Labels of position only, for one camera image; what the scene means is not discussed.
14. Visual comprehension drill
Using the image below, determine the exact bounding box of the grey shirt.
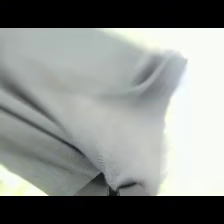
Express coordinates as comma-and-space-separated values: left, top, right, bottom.
0, 28, 189, 197

